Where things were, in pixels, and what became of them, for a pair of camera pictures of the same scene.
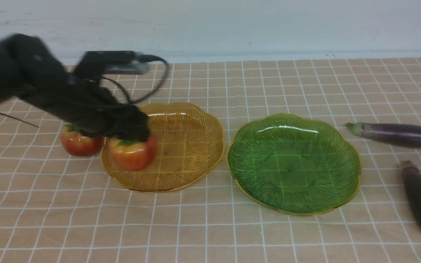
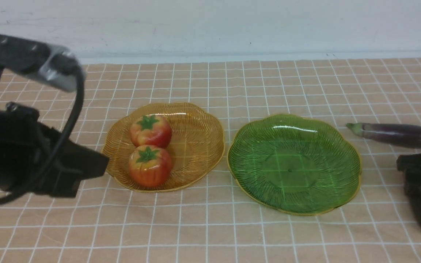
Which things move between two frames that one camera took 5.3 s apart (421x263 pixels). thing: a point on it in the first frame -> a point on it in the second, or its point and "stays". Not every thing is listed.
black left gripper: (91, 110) -> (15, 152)
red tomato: (133, 155) -> (150, 166)
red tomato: (78, 143) -> (150, 129)
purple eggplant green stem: (400, 136) stays
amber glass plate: (190, 144) stays
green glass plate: (293, 165) stays
